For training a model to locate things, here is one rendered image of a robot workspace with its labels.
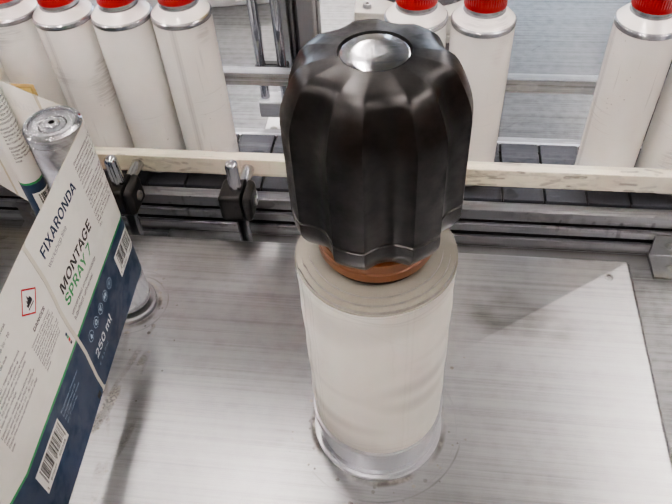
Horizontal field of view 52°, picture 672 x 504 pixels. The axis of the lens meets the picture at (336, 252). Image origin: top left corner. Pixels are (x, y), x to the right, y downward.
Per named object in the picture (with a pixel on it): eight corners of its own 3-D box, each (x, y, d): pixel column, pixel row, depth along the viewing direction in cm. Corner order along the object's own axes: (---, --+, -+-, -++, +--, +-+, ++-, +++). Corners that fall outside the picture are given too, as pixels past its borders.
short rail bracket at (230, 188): (232, 265, 66) (209, 172, 58) (238, 243, 68) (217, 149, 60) (264, 267, 66) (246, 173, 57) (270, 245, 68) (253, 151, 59)
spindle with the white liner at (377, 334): (307, 475, 47) (240, 115, 25) (324, 364, 52) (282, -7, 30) (439, 488, 45) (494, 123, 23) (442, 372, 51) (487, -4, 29)
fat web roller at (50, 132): (95, 323, 56) (1, 142, 42) (113, 280, 59) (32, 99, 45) (148, 327, 56) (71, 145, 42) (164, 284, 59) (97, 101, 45)
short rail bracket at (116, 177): (125, 259, 68) (86, 166, 59) (144, 215, 72) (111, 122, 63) (156, 261, 67) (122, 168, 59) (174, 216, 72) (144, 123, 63)
